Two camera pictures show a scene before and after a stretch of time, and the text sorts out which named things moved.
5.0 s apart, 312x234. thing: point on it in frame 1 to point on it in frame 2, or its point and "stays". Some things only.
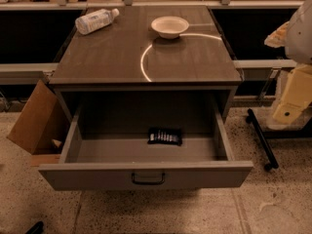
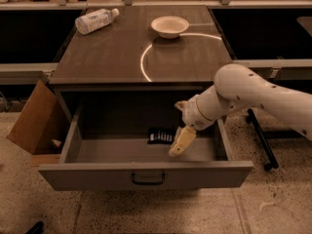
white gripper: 300,38 to 193,114
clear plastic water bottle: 94,20 stays
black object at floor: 37,228 stays
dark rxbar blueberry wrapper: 165,135 stays
